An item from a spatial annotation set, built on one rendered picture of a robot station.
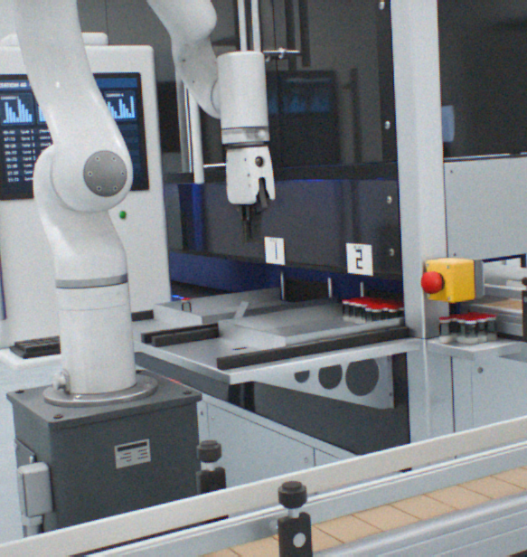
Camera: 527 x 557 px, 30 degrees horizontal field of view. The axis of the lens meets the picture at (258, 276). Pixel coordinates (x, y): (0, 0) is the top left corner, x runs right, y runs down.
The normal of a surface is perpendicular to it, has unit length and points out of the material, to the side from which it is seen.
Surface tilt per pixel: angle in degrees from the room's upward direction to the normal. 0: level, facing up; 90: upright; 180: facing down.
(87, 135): 63
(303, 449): 90
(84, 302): 90
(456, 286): 90
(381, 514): 0
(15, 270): 90
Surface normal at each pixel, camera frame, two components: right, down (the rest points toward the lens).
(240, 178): -0.83, 0.15
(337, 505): 0.49, 0.07
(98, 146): 0.38, -0.36
